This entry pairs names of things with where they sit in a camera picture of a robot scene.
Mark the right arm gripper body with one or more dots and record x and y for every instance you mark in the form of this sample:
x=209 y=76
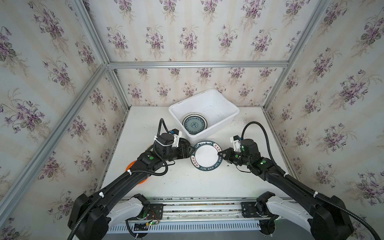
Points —
x=231 y=156

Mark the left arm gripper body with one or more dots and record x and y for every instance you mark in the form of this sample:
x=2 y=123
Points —
x=184 y=148

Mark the green Hao Wei plate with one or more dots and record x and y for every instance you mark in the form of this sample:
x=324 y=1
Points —
x=205 y=156

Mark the blue floral small plate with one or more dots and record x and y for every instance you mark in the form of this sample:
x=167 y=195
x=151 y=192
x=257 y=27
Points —
x=195 y=123

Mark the black glossy plate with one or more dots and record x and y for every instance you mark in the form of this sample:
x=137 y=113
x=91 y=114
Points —
x=185 y=145

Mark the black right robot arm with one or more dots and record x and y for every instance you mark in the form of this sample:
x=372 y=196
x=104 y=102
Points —
x=325 y=218

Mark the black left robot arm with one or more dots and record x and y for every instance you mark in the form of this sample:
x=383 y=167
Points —
x=91 y=218

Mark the white plastic bin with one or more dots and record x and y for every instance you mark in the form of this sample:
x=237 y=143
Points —
x=212 y=105

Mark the orange plate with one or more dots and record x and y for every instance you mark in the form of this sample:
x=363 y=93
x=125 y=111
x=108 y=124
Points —
x=138 y=177

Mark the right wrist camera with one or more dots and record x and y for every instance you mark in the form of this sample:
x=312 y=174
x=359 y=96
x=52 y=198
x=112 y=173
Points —
x=236 y=141

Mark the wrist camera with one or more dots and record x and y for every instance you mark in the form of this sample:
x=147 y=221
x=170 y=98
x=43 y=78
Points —
x=177 y=136
x=236 y=141

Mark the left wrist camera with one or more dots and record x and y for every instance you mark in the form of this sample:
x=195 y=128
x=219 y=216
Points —
x=177 y=136

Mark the aluminium rail base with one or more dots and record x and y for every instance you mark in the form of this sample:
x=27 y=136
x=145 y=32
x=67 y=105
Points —
x=193 y=217

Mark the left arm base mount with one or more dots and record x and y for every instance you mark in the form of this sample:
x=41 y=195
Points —
x=141 y=214

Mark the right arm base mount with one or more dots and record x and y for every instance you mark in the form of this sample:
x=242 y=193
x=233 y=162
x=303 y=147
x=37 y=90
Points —
x=258 y=208

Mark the aluminium frame post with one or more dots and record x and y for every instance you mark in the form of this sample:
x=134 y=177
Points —
x=117 y=86

